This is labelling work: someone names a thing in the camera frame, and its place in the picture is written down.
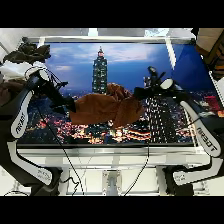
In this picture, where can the silver frame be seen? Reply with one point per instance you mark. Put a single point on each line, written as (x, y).
(110, 156)

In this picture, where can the white garment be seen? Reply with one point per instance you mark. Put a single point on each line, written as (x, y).
(15, 70)

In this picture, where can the dark olive garment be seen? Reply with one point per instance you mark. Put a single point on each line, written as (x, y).
(28, 53)

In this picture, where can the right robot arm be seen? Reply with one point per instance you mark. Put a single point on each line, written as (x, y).
(204, 138)

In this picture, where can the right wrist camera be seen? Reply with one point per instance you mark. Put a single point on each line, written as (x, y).
(153, 75)

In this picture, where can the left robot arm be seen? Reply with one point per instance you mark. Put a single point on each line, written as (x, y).
(22, 118)

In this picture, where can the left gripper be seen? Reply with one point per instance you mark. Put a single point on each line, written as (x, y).
(68, 105)

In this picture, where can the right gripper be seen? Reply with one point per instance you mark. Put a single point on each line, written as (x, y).
(140, 93)

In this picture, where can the dark brown garment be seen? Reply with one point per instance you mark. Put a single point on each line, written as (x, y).
(9, 90)

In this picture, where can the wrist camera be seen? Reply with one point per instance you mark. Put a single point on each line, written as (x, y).
(153, 75)
(59, 85)

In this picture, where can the brown shirt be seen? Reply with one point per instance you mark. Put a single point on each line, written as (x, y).
(100, 108)

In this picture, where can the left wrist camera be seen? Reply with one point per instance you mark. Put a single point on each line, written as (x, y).
(59, 85)

